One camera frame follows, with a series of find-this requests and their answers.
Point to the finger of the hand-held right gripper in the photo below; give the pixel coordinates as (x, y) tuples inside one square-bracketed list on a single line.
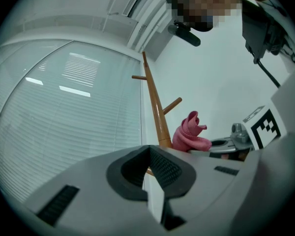
[(201, 152), (229, 141)]

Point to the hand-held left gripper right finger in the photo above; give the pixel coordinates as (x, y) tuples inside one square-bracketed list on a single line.
[(211, 181)]

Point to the black head camera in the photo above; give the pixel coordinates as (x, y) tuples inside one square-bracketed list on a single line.
[(186, 36)]

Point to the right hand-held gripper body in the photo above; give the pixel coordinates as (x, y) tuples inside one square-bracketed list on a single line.
[(265, 129)]

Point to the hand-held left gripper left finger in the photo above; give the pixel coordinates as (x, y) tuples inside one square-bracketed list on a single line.
[(93, 181)]

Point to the person's head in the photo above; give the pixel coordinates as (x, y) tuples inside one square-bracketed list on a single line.
[(201, 1)]

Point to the wooden coat rack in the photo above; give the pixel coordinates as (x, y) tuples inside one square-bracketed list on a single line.
[(160, 122)]

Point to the black chest-mounted box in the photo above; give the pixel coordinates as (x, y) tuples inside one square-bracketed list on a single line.
[(255, 28)]

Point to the ceiling air vent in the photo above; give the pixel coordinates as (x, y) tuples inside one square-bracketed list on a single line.
[(137, 1)]

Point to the pink cloth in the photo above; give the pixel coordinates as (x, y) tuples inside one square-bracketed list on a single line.
[(186, 139)]

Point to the slatted window blinds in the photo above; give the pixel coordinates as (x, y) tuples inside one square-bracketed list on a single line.
[(64, 131)]

